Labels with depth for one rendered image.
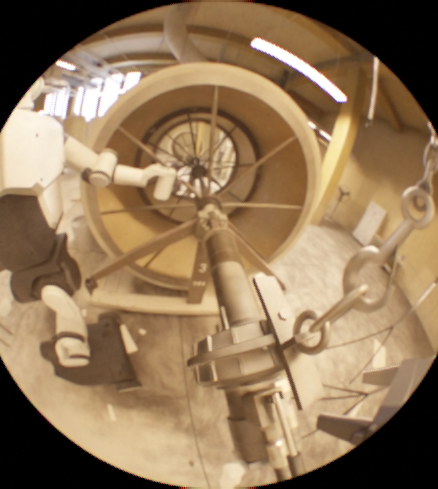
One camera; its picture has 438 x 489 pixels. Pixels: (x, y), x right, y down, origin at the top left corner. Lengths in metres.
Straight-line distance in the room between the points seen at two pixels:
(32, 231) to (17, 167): 0.12
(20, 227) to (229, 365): 0.42
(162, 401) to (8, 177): 1.29
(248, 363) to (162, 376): 1.06
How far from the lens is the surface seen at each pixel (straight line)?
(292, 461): 0.41
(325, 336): 0.22
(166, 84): 0.90
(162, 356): 1.30
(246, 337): 0.28
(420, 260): 8.18
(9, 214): 0.33
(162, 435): 1.35
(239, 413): 0.45
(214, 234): 0.58
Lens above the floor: 1.28
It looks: 35 degrees down
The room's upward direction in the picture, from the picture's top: 17 degrees clockwise
